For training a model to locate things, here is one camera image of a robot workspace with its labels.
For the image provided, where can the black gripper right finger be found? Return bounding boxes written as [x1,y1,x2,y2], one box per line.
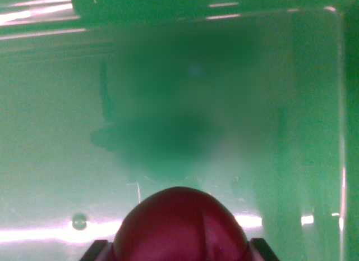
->
[247,237,280,261]

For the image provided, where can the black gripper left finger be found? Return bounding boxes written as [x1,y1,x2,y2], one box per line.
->
[81,239,113,261]

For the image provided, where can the dark red plum fruit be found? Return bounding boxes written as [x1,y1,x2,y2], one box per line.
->
[111,186,251,261]

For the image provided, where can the green plastic bin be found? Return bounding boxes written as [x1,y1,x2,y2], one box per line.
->
[0,0,359,261]

